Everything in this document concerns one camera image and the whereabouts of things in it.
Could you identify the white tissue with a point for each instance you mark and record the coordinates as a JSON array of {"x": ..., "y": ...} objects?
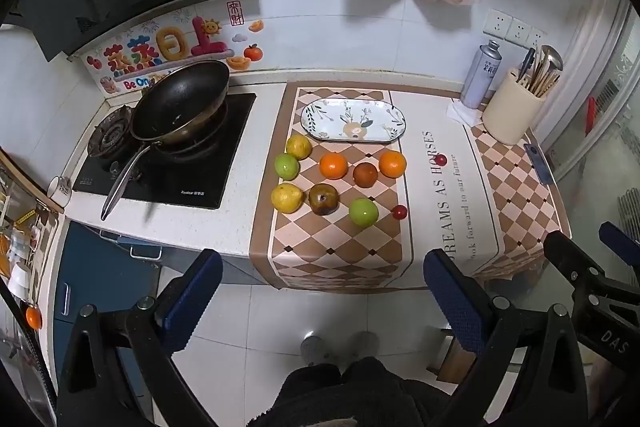
[{"x": 457, "y": 113}]

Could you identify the blue cabinet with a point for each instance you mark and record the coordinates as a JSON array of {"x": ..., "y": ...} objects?
[{"x": 100, "y": 272}]

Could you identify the brownish green apple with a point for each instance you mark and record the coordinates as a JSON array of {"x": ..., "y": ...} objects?
[{"x": 322, "y": 199}]

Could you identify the black gas stove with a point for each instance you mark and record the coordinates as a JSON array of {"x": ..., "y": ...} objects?
[{"x": 220, "y": 177}]

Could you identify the storage rack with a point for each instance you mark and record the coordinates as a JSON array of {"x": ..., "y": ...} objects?
[{"x": 20, "y": 227}]

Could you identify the white cup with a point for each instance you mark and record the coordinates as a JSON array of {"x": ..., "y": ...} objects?
[{"x": 59, "y": 190}]

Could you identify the metal ladle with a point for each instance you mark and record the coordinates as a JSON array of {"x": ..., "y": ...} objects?
[{"x": 551, "y": 57}]

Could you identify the white wall socket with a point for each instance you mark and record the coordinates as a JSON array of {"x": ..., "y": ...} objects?
[
  {"x": 520, "y": 32},
  {"x": 497, "y": 23},
  {"x": 536, "y": 39}
]

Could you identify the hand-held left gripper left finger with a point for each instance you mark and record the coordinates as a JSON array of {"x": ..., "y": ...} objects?
[{"x": 192, "y": 302}]

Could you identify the colourful wall sticker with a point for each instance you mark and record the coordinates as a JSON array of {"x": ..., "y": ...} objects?
[{"x": 165, "y": 47}]

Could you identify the wooden box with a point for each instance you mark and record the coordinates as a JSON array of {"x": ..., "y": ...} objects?
[{"x": 452, "y": 357}]

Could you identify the grey slipper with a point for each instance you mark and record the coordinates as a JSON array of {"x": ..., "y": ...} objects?
[
  {"x": 365, "y": 344},
  {"x": 312, "y": 349}
]

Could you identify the silver spray can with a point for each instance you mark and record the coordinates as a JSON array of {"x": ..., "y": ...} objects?
[{"x": 481, "y": 77}]

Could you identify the red cherry tomato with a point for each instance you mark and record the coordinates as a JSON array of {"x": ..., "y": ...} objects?
[
  {"x": 399, "y": 211},
  {"x": 440, "y": 160}
]

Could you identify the small orange on rack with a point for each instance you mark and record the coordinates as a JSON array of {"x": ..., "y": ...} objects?
[{"x": 33, "y": 317}]

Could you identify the checkered table mat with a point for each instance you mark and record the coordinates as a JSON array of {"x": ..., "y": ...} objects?
[{"x": 330, "y": 257}]

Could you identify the black wok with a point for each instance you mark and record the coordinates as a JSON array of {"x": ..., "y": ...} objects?
[{"x": 180, "y": 102}]

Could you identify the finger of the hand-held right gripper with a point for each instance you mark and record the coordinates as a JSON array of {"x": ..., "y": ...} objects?
[
  {"x": 567, "y": 254},
  {"x": 620, "y": 237}
]

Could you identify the dark reddish orange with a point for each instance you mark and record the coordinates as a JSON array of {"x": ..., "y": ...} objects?
[{"x": 365, "y": 175}]

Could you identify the bundle of wooden chopsticks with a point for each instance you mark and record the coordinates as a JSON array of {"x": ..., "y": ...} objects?
[{"x": 540, "y": 79}]

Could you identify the person's dark trousers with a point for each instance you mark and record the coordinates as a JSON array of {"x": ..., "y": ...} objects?
[{"x": 345, "y": 397}]

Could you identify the glass sliding door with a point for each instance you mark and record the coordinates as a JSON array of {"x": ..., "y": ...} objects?
[{"x": 605, "y": 97}]

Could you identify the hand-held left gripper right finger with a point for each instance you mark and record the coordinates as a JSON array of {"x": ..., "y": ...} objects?
[{"x": 452, "y": 302}]

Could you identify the floral oval plate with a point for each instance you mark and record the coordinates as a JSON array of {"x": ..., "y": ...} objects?
[{"x": 350, "y": 119}]

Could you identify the cream utensil holder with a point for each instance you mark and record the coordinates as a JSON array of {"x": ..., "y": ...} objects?
[{"x": 512, "y": 112}]

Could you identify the bright orange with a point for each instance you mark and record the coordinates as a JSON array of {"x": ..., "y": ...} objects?
[
  {"x": 333, "y": 166},
  {"x": 392, "y": 164}
]

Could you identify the blue phone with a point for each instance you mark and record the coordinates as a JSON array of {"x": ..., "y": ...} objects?
[{"x": 539, "y": 164}]

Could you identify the yellow lemon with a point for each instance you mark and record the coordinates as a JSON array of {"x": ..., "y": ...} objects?
[
  {"x": 299, "y": 147},
  {"x": 287, "y": 198}
]

